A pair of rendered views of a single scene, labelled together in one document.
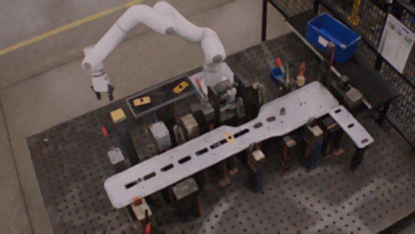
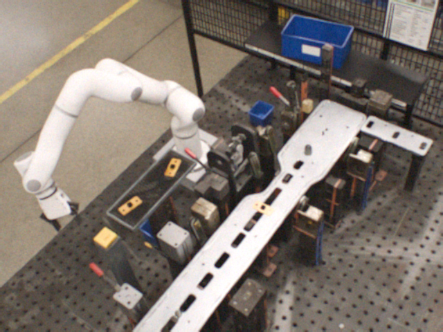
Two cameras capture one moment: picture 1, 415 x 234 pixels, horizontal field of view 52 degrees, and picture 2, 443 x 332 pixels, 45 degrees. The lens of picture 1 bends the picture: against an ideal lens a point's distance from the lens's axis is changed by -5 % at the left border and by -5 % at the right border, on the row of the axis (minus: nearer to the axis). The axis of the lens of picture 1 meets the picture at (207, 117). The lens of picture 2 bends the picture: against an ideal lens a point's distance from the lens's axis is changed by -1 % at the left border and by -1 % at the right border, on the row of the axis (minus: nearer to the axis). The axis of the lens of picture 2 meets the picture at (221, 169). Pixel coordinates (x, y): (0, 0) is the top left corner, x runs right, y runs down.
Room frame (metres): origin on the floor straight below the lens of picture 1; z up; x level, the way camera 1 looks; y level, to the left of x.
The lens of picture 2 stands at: (0.35, 0.50, 2.71)
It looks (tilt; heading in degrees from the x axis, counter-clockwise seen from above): 50 degrees down; 336
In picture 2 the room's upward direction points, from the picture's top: 9 degrees counter-clockwise
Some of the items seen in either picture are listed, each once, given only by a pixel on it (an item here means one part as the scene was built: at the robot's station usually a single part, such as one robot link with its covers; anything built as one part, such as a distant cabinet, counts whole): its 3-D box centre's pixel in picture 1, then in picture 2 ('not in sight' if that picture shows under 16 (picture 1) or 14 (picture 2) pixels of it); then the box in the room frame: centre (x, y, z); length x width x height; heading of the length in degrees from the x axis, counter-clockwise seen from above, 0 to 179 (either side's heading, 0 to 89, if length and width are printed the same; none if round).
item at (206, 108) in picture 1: (208, 127); (220, 208); (1.55, 0.00, 0.89); 0.13 x 0.11 x 0.38; 23
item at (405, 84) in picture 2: (339, 55); (331, 60); (1.92, -0.86, 1.02); 0.90 x 0.22 x 0.03; 23
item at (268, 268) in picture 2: (218, 160); (254, 244); (1.35, -0.04, 0.84); 0.17 x 0.06 x 0.29; 23
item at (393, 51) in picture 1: (396, 43); (410, 15); (1.69, -1.08, 1.30); 0.23 x 0.02 x 0.31; 23
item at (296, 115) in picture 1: (227, 141); (261, 213); (1.37, -0.09, 1.00); 1.38 x 0.22 x 0.02; 113
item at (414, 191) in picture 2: (358, 155); (414, 169); (1.28, -0.83, 0.84); 0.11 x 0.06 x 0.29; 23
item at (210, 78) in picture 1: (213, 75); (187, 142); (1.97, -0.06, 0.89); 0.19 x 0.19 x 0.18
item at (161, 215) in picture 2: (167, 121); (164, 221); (1.60, 0.23, 0.92); 0.10 x 0.08 x 0.45; 113
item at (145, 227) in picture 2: not in sight; (156, 230); (1.70, 0.26, 0.74); 0.11 x 0.10 x 0.09; 113
